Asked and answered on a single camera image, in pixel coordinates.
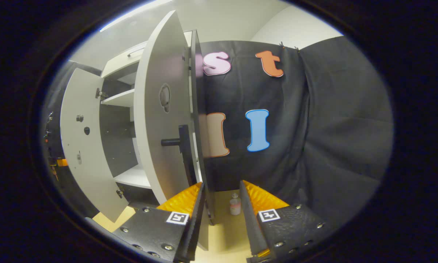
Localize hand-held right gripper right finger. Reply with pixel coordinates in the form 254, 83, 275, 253
239, 180, 331, 263

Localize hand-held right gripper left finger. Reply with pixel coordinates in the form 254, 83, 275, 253
112, 182, 205, 263

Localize white cabinet door camera sticker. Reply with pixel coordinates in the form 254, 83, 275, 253
60, 68, 130, 222

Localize white cabinet door headphone sticker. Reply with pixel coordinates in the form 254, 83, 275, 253
134, 10, 200, 205

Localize black bar door handle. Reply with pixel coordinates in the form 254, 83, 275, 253
161, 125, 198, 187

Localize white double-door shoe cabinet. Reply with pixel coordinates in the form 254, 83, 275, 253
100, 29, 216, 252

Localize white cabinet inner shelf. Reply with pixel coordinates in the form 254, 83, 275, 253
114, 164, 152, 189
101, 89, 135, 107

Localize white cabinet top flap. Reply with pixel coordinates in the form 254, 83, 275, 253
101, 31, 193, 79

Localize black backdrop cloth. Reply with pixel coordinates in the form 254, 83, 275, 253
44, 36, 395, 229

